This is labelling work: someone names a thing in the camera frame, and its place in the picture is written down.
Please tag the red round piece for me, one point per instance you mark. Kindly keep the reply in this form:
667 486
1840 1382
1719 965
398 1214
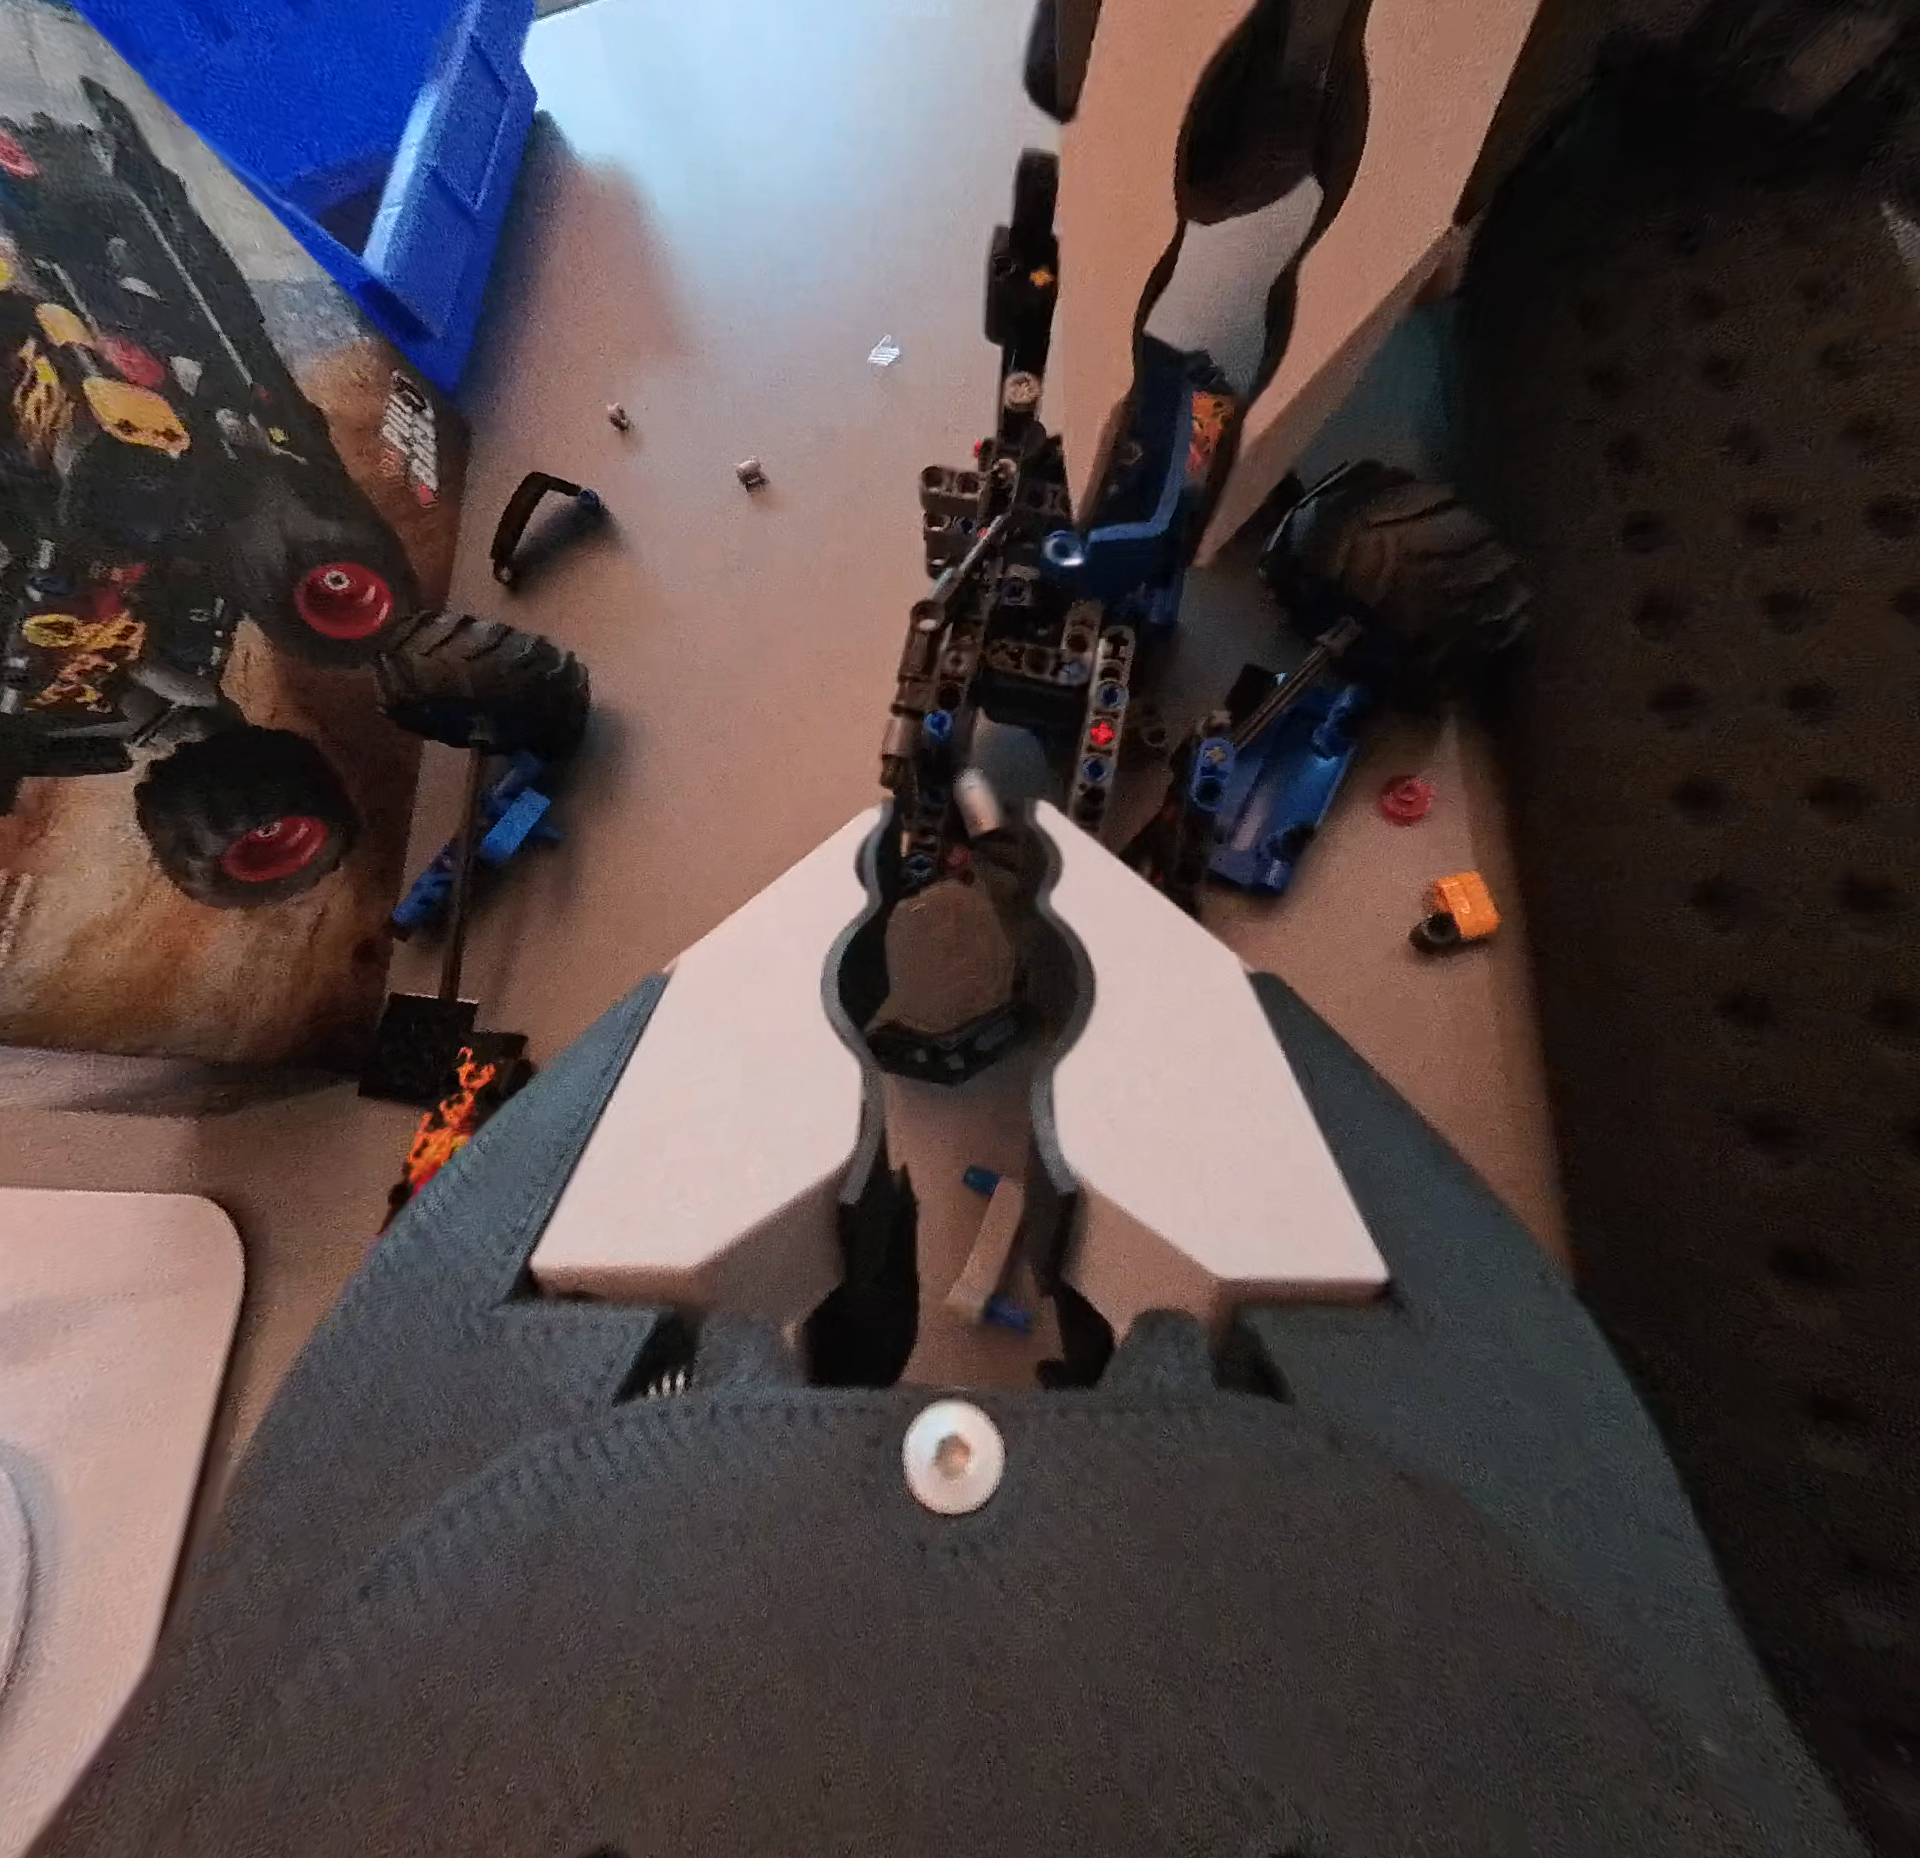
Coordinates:
1407 800

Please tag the blue storage bin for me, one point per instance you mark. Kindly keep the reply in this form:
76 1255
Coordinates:
299 89

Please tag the toy truck chassis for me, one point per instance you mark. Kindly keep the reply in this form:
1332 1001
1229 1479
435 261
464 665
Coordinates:
1036 659

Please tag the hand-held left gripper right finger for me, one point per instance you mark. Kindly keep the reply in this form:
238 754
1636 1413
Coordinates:
1214 1138

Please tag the black square plate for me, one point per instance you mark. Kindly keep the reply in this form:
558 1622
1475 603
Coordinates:
413 1039

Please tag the toy truck set box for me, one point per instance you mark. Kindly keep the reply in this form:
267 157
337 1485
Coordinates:
180 840

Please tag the black arch piece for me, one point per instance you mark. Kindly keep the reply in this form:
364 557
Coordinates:
517 516

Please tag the black tyre on axle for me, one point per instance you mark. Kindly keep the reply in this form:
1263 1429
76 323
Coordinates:
480 681
1395 569

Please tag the blue body panel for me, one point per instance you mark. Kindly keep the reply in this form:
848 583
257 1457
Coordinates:
1276 803

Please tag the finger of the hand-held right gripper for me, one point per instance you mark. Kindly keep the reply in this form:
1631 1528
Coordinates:
1410 162
1118 240

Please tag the pale beam with blue pins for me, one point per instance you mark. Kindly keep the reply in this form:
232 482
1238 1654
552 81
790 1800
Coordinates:
987 1244

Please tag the orange block with black pin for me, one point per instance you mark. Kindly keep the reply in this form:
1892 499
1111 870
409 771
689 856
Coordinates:
1464 905

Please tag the blue beam piece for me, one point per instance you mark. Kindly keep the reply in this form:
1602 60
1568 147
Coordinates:
504 824

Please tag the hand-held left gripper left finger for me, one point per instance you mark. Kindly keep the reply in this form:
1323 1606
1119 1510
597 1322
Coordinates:
704 1125

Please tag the black curved flame panel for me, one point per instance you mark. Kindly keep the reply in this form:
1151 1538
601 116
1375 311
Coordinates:
458 1125

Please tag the white document stand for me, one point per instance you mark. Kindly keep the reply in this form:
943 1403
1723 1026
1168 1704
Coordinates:
105 1438

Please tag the grey desk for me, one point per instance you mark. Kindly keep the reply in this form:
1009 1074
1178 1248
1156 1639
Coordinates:
780 240

